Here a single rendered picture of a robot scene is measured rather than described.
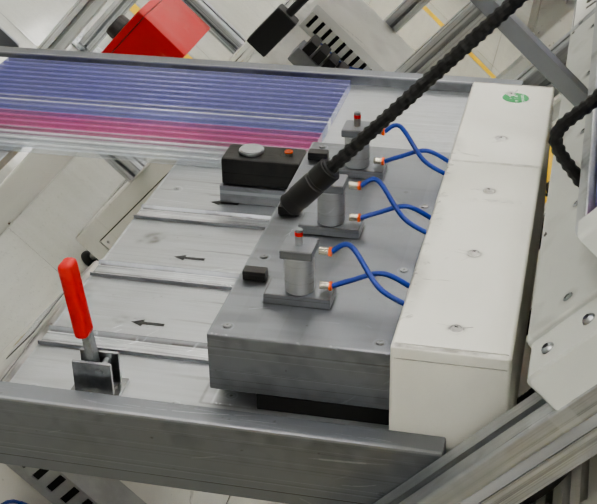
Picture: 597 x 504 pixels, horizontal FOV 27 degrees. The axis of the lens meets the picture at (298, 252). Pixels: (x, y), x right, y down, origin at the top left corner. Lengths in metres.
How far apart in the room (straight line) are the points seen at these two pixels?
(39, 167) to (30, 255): 0.56
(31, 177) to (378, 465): 1.33
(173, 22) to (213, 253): 0.86
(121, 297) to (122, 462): 0.18
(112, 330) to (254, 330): 0.16
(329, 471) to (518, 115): 0.45
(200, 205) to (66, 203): 1.62
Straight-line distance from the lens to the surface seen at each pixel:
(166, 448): 0.90
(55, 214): 2.76
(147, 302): 1.05
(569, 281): 0.81
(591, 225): 0.74
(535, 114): 1.19
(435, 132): 1.35
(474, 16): 2.21
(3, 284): 2.53
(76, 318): 0.91
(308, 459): 0.87
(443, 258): 0.94
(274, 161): 1.17
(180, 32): 1.92
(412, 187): 1.09
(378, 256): 0.98
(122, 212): 2.57
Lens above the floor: 1.64
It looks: 30 degrees down
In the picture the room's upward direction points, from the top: 49 degrees clockwise
